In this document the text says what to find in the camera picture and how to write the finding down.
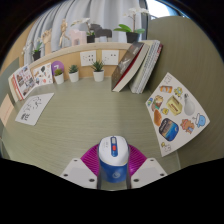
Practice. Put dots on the pink horse figurine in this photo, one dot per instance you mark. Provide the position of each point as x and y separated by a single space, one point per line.
77 36

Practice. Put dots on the blue and white computer mouse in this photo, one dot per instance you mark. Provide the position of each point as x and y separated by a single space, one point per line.
113 163

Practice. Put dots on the window with dark frame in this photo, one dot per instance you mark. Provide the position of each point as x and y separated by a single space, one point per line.
160 6

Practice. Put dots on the white wall socket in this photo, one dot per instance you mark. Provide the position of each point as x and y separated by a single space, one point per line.
110 57
88 58

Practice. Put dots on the grey-green desk divider panel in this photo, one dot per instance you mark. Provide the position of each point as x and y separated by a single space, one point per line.
6 71
186 50

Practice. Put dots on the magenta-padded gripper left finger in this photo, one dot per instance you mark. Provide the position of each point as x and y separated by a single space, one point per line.
80 171

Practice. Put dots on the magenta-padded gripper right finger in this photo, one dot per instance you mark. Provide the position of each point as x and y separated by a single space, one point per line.
148 171

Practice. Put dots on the dark-covered book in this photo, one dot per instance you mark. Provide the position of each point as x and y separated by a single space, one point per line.
125 66

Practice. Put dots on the white orchid in black pot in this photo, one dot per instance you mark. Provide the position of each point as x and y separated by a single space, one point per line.
90 38
132 36
36 55

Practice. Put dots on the grey curtain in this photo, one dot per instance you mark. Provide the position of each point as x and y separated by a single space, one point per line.
100 11

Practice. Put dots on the wooden mannequin figure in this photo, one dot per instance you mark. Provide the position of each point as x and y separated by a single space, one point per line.
64 31

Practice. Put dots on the photo-covered magazine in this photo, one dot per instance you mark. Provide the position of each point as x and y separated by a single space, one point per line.
25 80

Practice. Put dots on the orange-covered book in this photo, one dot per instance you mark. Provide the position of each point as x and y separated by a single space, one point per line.
16 89

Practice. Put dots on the white card with colourful stickers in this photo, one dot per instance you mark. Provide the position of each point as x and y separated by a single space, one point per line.
176 113

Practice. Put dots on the white sheet with pictures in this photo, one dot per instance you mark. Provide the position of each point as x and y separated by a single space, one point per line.
42 75

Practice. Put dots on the wooden desk shelf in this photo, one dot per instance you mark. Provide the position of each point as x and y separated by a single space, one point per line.
73 50

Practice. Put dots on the white thick book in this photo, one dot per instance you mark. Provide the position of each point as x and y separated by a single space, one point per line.
146 66

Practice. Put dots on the black horse figurine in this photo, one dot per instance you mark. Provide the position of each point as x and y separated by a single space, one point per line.
101 32

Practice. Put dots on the small succulent in white pot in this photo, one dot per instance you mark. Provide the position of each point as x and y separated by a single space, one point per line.
73 76
98 75
59 79

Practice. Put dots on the beige leaning card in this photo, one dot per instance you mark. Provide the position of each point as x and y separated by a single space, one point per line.
6 110

